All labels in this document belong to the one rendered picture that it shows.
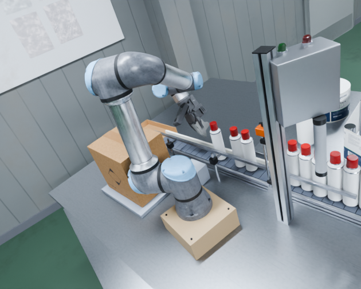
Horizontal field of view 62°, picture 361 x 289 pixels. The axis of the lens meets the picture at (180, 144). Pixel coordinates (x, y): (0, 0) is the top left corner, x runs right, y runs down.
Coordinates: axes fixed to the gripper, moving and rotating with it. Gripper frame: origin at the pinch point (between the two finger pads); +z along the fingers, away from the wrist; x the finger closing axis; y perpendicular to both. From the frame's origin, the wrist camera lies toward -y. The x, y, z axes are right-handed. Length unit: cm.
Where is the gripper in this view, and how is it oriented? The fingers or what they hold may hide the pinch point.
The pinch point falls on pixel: (203, 135)
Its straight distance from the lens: 148.8
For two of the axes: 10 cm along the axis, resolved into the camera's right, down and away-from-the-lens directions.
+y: 6.8, -5.5, 4.8
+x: -4.5, 2.0, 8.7
